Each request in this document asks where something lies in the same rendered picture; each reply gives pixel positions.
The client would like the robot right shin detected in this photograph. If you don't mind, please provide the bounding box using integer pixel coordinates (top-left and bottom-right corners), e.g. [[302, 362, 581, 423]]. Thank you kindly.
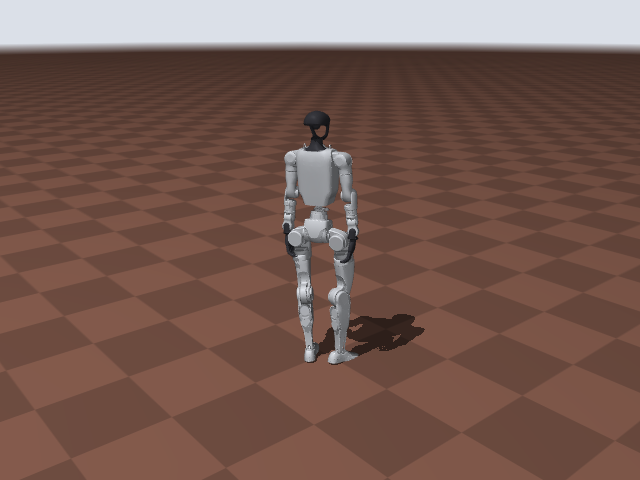
[[330, 291, 351, 354]]

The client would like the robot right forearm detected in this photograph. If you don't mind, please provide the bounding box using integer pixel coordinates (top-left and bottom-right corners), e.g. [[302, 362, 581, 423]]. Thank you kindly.
[[344, 189, 359, 237]]

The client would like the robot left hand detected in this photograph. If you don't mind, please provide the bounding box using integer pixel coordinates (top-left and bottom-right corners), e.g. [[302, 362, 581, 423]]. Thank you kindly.
[[283, 223, 297, 257]]

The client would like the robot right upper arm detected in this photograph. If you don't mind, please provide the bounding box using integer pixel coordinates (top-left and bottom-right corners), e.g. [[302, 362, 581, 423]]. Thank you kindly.
[[332, 151, 353, 202]]

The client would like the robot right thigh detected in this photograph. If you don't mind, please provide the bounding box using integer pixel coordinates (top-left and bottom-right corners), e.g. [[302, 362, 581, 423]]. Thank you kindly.
[[327, 227, 355, 306]]

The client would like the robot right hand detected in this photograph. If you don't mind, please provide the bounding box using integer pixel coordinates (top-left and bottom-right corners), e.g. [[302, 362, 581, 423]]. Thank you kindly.
[[340, 228, 358, 263]]

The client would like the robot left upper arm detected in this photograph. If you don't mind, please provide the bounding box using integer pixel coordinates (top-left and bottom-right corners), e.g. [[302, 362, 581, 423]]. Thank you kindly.
[[284, 150, 300, 198]]

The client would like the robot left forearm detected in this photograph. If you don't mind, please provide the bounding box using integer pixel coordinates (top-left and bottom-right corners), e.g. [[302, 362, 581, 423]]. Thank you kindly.
[[282, 189, 297, 231]]

